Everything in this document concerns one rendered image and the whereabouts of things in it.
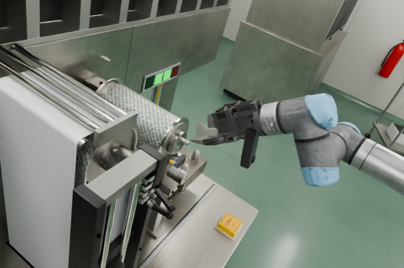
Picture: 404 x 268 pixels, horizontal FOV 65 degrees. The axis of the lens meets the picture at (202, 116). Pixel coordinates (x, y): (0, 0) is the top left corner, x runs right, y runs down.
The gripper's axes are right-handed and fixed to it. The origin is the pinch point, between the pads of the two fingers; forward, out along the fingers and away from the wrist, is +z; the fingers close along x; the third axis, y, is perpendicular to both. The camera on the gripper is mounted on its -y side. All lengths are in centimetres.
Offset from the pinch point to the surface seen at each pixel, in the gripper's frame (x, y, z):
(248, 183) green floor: -149, -99, 85
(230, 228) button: -14.1, -39.7, 12.1
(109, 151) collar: 26.3, 9.3, 2.4
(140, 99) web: -0.7, 14.5, 16.2
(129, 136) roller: 19.3, 9.8, 3.3
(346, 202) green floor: -198, -150, 24
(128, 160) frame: 32.2, 9.3, -9.7
